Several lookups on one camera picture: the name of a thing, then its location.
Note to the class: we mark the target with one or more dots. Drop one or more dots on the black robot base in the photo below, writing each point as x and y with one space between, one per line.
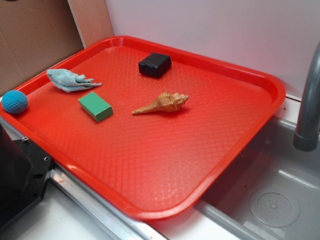
24 171

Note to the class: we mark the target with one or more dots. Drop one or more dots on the light blue cloth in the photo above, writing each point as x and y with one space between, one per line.
69 81

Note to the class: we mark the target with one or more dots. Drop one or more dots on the red plastic tray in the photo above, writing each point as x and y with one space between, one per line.
155 165

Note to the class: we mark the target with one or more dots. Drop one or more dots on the brown conch shell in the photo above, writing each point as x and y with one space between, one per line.
165 102

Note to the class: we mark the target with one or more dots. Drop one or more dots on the black rectangular block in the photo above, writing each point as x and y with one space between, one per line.
155 65

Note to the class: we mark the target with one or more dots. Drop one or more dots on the green rectangular block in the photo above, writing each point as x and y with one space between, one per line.
96 107

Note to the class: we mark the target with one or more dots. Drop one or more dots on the grey toy sink basin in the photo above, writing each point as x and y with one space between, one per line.
271 191

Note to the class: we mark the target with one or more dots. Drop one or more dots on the blue textured ball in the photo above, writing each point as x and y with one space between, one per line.
14 102

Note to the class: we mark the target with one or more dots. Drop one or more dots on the grey sink faucet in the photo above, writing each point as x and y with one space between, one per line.
307 130

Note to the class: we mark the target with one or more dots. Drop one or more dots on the brown cardboard panel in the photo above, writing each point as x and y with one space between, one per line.
37 34

